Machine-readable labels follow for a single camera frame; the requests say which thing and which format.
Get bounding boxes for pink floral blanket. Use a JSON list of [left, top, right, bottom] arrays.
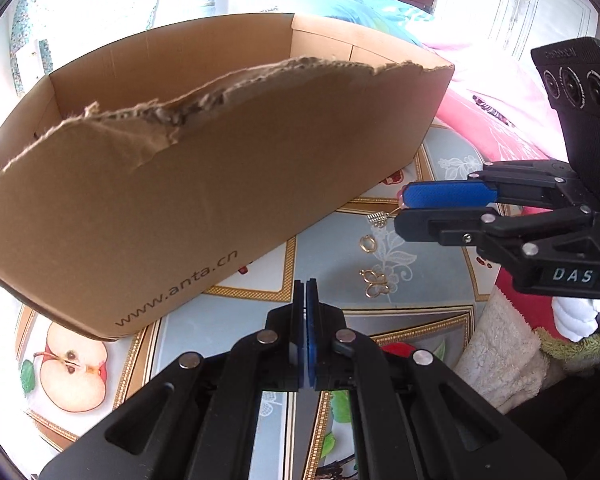
[[422, 35, 568, 333]]

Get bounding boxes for brown cardboard box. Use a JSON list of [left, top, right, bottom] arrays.
[[0, 12, 456, 343]]

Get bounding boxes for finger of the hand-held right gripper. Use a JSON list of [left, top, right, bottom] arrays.
[[393, 206, 597, 268], [401, 160, 588, 209]]

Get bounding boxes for person's right hand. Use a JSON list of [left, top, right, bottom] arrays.
[[552, 296, 600, 342]]

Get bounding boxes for white wardrobe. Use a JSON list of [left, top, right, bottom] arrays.
[[432, 0, 600, 66]]

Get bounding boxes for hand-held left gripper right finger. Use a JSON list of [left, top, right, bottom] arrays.
[[305, 279, 566, 480]]

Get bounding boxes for person's right forearm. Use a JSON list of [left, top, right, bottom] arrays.
[[536, 321, 600, 376]]

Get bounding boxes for teal floral curtain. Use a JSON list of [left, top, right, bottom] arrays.
[[9, 0, 51, 96]]

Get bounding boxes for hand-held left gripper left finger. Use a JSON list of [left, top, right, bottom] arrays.
[[39, 280, 307, 480]]

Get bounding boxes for white fleece robe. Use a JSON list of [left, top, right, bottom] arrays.
[[454, 284, 548, 403]]

